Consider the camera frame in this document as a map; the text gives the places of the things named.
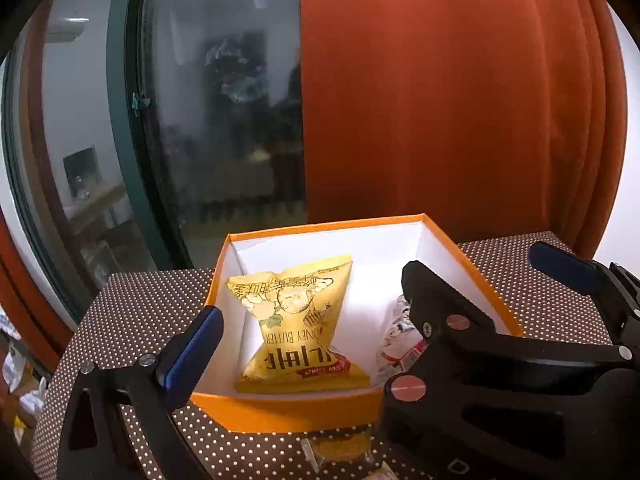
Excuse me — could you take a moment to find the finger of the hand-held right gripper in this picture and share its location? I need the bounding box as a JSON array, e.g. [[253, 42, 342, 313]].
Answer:
[[528, 241, 640, 343], [382, 259, 640, 480]]

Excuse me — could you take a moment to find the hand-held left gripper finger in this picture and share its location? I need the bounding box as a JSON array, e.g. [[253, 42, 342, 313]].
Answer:
[[56, 305, 224, 480]]

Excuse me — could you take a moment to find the white printed snack packet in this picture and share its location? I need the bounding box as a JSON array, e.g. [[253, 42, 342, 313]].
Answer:
[[376, 294, 432, 386]]

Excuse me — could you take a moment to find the orange cardboard box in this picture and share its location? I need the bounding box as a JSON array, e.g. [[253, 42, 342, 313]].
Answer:
[[190, 213, 525, 435]]

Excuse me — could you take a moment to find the yellow snack packet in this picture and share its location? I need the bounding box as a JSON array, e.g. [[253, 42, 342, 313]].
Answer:
[[225, 254, 372, 395]]

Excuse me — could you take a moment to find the small clear yellow snack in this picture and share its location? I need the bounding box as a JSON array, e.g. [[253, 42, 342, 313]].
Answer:
[[299, 430, 375, 472]]

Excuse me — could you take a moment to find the brown dotted tablecloth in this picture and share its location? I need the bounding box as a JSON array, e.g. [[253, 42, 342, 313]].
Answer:
[[30, 230, 640, 480]]

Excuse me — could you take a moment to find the narrow orange curtain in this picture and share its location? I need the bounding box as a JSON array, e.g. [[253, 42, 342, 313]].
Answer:
[[0, 210, 76, 376]]

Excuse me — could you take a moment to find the white plastic bag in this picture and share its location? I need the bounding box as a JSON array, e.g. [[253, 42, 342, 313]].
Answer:
[[1, 349, 47, 417]]

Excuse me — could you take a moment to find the patterned white cloth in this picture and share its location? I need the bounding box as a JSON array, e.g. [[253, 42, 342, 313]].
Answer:
[[0, 305, 22, 342]]

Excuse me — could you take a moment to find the wide orange curtain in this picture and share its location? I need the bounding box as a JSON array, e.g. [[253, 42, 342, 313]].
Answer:
[[298, 0, 628, 261]]

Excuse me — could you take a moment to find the green framed window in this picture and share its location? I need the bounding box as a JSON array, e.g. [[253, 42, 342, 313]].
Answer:
[[0, 0, 308, 326]]

